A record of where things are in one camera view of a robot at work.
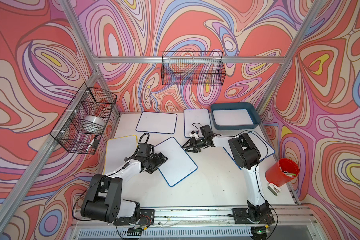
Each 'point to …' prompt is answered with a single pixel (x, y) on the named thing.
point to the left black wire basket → (88, 101)
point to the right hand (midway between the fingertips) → (184, 151)
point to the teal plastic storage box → (248, 106)
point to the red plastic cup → (282, 172)
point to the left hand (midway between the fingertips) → (165, 162)
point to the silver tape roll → (92, 124)
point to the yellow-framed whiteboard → (117, 150)
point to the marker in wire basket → (91, 143)
